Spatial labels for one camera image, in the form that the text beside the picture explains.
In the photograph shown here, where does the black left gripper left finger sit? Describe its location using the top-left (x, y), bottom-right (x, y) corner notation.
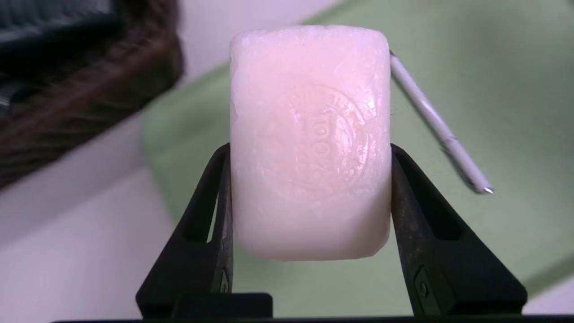
top-left (136, 143), bottom-right (272, 317)

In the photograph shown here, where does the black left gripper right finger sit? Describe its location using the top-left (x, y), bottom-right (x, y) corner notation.
top-left (390, 144), bottom-right (528, 317)

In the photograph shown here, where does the white sponge block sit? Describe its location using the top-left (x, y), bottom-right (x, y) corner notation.
top-left (230, 25), bottom-right (393, 262)

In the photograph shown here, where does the white pen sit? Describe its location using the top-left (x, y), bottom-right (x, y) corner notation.
top-left (389, 50), bottom-right (495, 195)

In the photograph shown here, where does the dark brown wicker basket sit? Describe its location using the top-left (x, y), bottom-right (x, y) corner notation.
top-left (0, 0), bottom-right (184, 189)

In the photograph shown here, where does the light green plastic tray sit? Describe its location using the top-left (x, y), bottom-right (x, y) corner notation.
top-left (143, 0), bottom-right (574, 317)

